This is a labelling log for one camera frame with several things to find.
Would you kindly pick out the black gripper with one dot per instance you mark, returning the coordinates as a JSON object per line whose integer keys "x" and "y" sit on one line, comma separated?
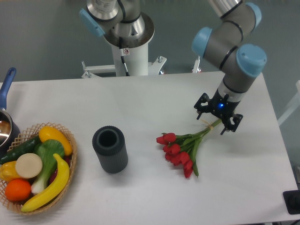
{"x": 221, "y": 107}

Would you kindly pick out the red tulip bouquet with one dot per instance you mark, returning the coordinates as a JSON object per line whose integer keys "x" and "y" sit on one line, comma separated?
{"x": 182, "y": 149}

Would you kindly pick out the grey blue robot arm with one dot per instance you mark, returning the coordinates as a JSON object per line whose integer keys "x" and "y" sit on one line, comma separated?
{"x": 222, "y": 47}

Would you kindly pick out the black device at edge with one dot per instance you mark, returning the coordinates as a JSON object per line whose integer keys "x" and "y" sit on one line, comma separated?
{"x": 292, "y": 201}

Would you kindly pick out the dark grey ribbed vase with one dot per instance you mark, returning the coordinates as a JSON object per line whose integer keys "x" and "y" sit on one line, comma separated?
{"x": 109, "y": 145}

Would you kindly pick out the red item in basket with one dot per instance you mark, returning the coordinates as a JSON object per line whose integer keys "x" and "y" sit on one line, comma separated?
{"x": 54, "y": 174}

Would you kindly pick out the yellow banana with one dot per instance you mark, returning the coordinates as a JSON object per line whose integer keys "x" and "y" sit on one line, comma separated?
{"x": 52, "y": 190}

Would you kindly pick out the yellow squash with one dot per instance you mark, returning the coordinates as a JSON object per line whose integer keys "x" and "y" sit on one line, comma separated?
{"x": 52, "y": 133}

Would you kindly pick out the green bok choy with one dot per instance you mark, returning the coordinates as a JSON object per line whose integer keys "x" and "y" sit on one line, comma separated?
{"x": 45, "y": 151}

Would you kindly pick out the woven wicker basket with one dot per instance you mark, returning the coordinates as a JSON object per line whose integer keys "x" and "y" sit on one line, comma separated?
{"x": 24, "y": 136}

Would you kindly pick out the green cucumber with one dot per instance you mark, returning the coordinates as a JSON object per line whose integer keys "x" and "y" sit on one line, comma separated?
{"x": 21, "y": 149}

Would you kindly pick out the beige round disc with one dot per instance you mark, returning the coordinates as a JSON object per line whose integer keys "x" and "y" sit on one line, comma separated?
{"x": 28, "y": 165}

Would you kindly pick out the orange fruit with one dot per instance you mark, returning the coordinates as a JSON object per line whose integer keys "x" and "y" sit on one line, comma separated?
{"x": 18, "y": 190}

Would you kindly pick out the yellow bell pepper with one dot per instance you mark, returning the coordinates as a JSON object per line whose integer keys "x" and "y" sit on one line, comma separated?
{"x": 8, "y": 172}

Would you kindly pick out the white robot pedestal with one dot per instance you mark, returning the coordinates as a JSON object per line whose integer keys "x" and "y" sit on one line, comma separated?
{"x": 129, "y": 42}

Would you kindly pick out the blue handled saucepan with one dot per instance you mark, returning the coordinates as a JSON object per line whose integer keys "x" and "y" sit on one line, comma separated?
{"x": 8, "y": 129}

